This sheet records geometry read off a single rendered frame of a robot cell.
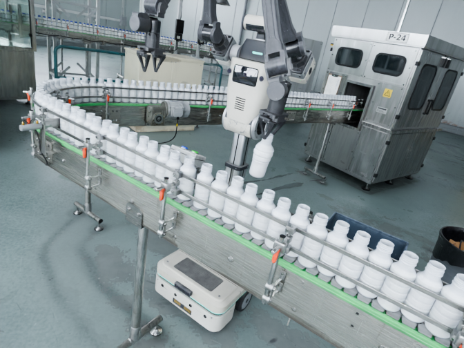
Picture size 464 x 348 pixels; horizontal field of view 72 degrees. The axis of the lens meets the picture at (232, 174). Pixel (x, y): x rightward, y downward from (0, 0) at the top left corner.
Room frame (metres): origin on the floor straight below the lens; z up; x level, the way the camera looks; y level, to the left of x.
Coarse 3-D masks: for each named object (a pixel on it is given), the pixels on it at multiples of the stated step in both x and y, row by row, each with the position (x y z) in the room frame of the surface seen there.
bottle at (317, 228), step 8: (320, 216) 0.83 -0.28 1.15; (312, 224) 0.82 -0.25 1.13; (320, 224) 0.80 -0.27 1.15; (312, 232) 0.80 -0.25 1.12; (320, 232) 0.79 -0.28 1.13; (304, 240) 0.81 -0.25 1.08; (312, 240) 0.79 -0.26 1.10; (304, 248) 0.80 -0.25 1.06; (312, 248) 0.79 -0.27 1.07; (320, 248) 0.79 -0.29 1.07; (312, 256) 0.79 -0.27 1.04; (304, 264) 0.79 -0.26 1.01; (312, 264) 0.79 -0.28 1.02
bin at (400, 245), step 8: (336, 216) 1.30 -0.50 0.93; (344, 216) 1.29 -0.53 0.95; (328, 224) 1.24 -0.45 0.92; (352, 224) 1.27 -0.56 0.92; (360, 224) 1.25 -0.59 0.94; (352, 232) 1.26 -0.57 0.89; (368, 232) 1.23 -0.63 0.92; (376, 232) 1.21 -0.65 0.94; (384, 232) 1.20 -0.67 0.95; (376, 240) 1.21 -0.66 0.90; (392, 240) 1.18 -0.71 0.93; (400, 240) 1.17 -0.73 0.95; (400, 248) 1.16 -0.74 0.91; (392, 256) 1.17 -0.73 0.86; (288, 320) 0.87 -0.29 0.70
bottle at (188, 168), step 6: (186, 156) 1.09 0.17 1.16; (192, 156) 1.10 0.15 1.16; (186, 162) 1.07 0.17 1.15; (192, 162) 1.07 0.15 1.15; (180, 168) 1.07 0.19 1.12; (186, 168) 1.06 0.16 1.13; (192, 168) 1.07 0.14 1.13; (186, 174) 1.05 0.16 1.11; (192, 174) 1.06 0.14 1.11; (180, 180) 1.06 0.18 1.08; (186, 180) 1.05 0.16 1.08; (180, 186) 1.06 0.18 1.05; (186, 186) 1.05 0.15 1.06; (192, 186) 1.07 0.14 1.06; (186, 192) 1.05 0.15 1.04; (192, 192) 1.07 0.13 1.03; (180, 198) 1.05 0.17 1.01; (186, 198) 1.06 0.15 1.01
